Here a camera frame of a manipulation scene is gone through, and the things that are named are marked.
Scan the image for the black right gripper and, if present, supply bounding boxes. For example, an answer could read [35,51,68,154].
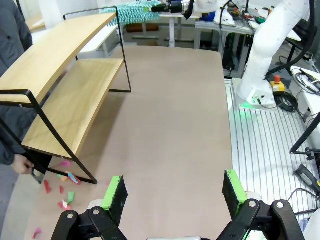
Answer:
[149,0,184,15]

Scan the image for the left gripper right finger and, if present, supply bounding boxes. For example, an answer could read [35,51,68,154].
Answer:
[217,169,307,240]

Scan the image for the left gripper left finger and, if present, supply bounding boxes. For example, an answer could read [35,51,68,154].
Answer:
[51,175,129,240]

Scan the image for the teal chenille duster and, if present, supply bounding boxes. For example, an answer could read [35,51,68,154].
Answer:
[99,0,162,28]

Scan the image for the two-tier wooden shelf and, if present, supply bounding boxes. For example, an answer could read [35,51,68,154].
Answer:
[0,6,133,186]

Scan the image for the person's right forearm, grey sleeve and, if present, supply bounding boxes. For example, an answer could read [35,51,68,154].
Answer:
[0,119,28,166]

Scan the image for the person's right hand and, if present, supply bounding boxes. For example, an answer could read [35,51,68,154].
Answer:
[11,154,36,176]

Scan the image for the white desk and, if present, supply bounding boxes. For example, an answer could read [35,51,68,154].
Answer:
[159,11,201,48]

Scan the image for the brown box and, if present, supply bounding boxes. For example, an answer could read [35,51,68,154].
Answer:
[126,22,161,33]

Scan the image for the blue paper scrap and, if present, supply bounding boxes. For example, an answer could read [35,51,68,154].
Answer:
[65,171,82,186]

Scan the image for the blue round object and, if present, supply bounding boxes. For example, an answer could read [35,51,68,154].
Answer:
[201,11,217,23]

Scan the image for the aluminium profile base platform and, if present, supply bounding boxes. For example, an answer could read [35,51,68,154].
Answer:
[223,77,320,226]

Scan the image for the white height-adjustable table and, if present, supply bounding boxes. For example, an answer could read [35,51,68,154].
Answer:
[78,23,121,60]

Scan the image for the cluttered metal workbench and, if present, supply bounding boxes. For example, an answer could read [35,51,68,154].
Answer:
[194,4,276,72]

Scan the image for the black handheld controller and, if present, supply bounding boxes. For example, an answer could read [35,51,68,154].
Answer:
[294,163,320,194]

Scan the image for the yellow emergency stop box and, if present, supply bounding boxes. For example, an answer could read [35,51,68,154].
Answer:
[269,75,286,96]

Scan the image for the light wooden table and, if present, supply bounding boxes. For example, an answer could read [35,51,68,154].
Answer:
[24,13,47,32]

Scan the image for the person in grey coat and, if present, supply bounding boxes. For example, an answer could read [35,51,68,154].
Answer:
[0,0,35,166]

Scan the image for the black cable bundle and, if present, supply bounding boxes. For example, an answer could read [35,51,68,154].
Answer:
[274,91,299,113]

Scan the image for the white side table with cables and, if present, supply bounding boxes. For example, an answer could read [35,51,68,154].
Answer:
[289,64,320,120]

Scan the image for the thick black cable hose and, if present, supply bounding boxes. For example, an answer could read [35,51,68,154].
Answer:
[265,0,320,77]

